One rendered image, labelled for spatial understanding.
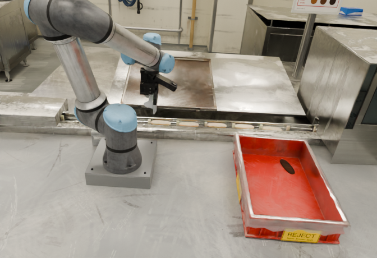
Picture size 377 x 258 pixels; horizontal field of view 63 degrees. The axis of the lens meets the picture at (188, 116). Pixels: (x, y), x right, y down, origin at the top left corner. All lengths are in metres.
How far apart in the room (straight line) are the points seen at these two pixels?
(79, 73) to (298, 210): 0.91
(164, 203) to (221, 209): 0.21
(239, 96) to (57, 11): 1.11
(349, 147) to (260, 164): 0.40
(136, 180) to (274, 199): 0.53
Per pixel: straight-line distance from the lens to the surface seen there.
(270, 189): 1.29
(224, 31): 4.91
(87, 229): 1.11
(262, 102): 1.73
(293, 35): 3.25
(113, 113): 1.11
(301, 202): 1.28
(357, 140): 1.51
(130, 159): 1.17
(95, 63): 2.31
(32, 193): 1.28
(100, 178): 1.22
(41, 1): 0.98
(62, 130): 1.53
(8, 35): 4.12
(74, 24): 0.91
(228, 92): 1.74
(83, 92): 1.13
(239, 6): 4.86
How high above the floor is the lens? 1.67
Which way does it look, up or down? 31 degrees down
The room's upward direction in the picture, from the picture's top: 5 degrees clockwise
